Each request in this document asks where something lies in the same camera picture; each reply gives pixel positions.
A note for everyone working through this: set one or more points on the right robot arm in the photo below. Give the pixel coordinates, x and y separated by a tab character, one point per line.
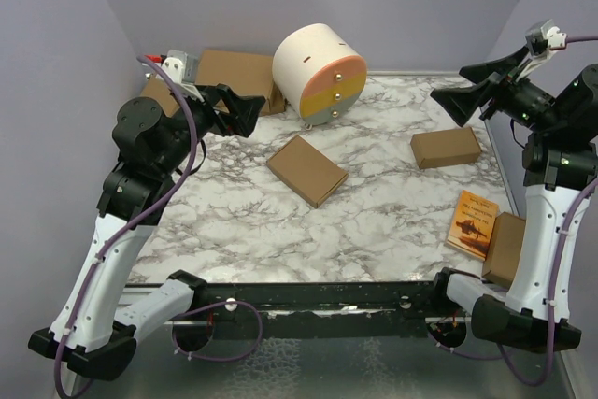
560	163

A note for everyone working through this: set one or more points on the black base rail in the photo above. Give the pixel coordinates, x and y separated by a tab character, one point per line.
321	310

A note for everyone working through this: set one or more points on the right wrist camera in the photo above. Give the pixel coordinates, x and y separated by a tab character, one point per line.
543	40

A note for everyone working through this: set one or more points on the small folded cardboard box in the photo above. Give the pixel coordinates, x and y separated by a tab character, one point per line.
445	148

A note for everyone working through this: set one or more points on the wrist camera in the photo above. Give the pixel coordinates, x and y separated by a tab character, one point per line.
182	68
543	40

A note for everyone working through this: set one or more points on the cardboard box under book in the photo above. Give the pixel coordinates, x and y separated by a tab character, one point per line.
503	256

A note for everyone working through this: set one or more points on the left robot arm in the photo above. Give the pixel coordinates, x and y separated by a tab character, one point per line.
91	336

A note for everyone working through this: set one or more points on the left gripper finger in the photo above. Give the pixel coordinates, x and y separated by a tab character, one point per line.
242	114
221	97

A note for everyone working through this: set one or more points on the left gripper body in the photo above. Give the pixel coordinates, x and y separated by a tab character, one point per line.
206	119

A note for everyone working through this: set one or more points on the orange paperback book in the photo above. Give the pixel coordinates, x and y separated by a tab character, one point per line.
471	225

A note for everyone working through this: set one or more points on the round cream drawer cabinet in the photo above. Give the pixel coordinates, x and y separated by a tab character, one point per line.
319	74

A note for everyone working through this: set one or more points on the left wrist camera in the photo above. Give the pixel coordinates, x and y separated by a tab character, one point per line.
182	68

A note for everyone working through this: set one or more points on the cardboard box under large box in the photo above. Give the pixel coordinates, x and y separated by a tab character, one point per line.
274	104

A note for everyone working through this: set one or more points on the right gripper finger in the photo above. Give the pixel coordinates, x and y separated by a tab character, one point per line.
477	73
462	103

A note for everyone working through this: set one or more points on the large folded cardboard box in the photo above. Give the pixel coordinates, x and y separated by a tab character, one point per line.
246	74

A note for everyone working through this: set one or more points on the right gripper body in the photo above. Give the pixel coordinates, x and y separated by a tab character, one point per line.
522	101

